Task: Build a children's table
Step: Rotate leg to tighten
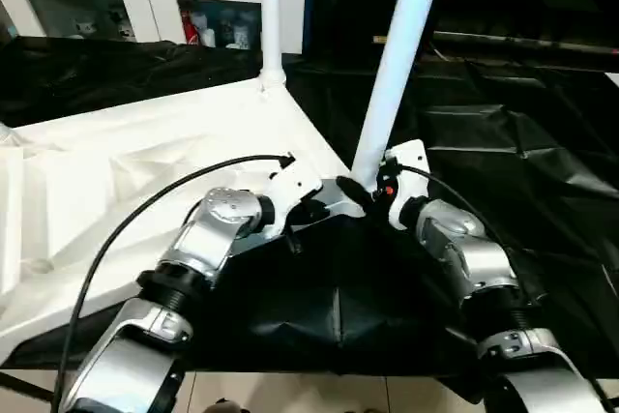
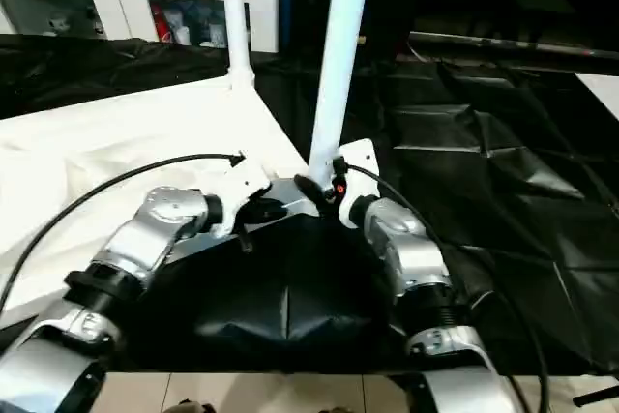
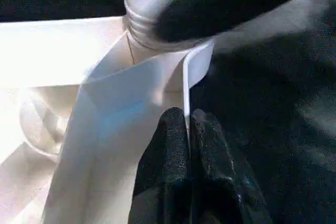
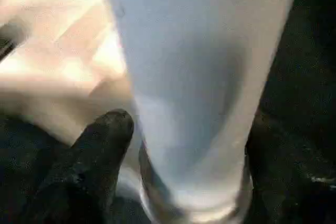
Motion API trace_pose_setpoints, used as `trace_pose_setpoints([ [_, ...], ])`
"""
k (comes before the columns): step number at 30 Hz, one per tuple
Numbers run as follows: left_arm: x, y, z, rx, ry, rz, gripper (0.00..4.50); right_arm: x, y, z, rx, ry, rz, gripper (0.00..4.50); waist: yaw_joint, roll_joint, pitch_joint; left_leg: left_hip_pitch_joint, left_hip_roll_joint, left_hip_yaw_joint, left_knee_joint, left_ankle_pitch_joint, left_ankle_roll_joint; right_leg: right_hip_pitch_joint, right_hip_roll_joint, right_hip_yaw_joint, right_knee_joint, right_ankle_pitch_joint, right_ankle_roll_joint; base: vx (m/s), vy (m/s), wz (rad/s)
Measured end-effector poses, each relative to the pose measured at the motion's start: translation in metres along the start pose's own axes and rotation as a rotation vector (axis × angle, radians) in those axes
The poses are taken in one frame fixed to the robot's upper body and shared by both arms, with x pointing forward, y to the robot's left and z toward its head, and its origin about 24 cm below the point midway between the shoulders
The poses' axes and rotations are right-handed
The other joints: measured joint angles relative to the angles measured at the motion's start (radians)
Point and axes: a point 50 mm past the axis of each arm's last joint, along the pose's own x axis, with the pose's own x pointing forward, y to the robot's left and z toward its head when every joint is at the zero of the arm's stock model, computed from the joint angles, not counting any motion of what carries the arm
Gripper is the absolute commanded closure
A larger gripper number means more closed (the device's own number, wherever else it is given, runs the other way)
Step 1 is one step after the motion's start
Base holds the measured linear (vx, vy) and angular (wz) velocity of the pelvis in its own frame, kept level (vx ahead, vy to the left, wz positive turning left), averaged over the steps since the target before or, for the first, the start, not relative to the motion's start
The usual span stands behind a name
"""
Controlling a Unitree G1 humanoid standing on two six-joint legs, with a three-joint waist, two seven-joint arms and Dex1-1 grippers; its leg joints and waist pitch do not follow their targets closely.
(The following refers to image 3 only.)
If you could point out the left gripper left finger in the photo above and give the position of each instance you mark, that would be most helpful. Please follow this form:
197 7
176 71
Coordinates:
165 171

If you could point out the white plastic table top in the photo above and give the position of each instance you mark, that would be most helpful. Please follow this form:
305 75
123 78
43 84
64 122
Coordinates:
52 51

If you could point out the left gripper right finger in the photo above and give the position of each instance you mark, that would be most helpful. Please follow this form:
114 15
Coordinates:
220 182

